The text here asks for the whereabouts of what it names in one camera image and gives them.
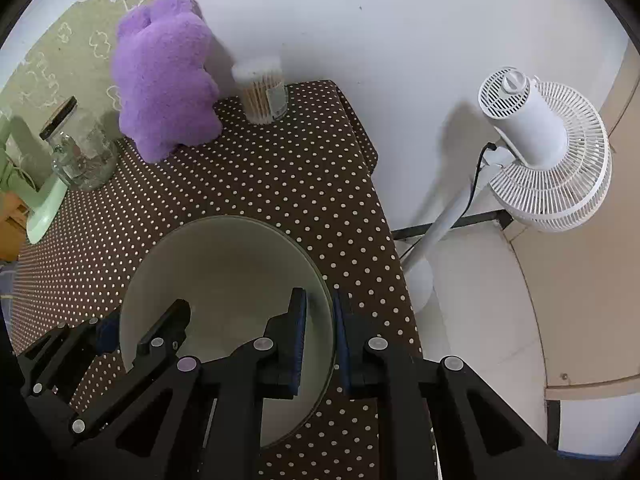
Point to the brown polka-dot tablecloth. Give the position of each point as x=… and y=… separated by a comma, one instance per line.
x=250, y=175

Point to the white standing fan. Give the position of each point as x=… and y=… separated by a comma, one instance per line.
x=535, y=125

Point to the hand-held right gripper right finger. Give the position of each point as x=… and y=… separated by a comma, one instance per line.
x=342, y=340

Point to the grey ceramic bowl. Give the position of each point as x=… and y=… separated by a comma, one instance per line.
x=225, y=270

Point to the cotton swab container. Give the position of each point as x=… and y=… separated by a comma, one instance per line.
x=260, y=90

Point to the purple plush toy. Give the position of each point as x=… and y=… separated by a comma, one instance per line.
x=165, y=80

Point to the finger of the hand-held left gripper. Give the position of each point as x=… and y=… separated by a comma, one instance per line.
x=107, y=335
x=170, y=325

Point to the glass jar with dark lid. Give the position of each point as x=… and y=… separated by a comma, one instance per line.
x=80, y=155

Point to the green desk fan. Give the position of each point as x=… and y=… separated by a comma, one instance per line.
x=40, y=205

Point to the wooden bed headboard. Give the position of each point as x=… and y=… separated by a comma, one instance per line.
x=10, y=230

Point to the green patterned wall mat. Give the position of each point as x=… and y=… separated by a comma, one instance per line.
x=75, y=30

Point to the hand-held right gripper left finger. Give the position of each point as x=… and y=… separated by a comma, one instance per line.
x=300, y=330

